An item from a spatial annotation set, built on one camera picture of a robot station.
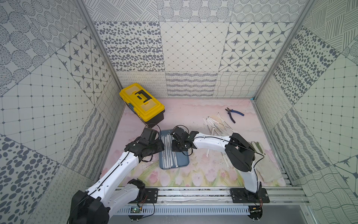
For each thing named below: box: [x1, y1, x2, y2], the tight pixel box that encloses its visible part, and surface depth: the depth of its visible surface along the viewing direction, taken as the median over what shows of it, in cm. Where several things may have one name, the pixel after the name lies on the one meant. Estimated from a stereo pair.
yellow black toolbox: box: [119, 83, 166, 128], surface depth 97 cm
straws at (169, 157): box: [161, 133, 179, 169], surface depth 88 cm
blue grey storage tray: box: [158, 129, 190, 170], surface depth 87 cm
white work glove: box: [250, 140, 284, 183], surface depth 85 cm
